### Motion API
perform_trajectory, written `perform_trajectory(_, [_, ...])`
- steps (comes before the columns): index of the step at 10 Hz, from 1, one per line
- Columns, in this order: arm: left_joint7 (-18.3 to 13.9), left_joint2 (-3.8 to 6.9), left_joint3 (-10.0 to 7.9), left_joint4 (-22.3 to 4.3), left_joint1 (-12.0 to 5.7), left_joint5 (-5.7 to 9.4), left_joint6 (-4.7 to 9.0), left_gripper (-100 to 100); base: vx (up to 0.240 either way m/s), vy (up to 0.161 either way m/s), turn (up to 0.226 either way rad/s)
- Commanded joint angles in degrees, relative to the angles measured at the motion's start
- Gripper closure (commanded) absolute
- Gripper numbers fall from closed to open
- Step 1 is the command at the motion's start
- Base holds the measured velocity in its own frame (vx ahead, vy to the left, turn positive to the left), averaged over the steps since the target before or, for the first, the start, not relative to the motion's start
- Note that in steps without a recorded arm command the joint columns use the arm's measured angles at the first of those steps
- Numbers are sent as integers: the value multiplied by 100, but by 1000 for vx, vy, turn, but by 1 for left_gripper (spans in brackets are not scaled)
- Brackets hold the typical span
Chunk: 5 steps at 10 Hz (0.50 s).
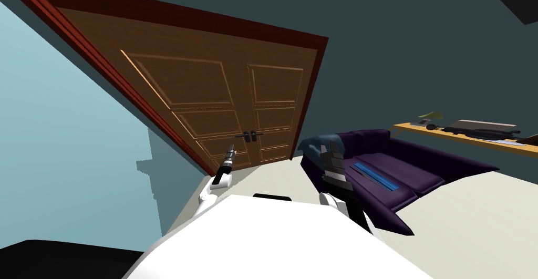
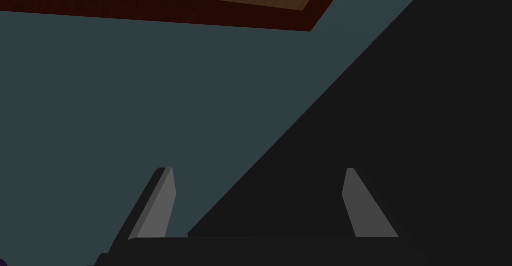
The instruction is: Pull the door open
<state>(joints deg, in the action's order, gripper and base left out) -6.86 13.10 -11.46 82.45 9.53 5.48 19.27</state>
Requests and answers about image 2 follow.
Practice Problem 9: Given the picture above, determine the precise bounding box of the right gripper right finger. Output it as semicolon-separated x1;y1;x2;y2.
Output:
341;167;413;238

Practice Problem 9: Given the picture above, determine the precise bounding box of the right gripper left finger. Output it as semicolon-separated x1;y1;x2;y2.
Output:
115;167;177;240

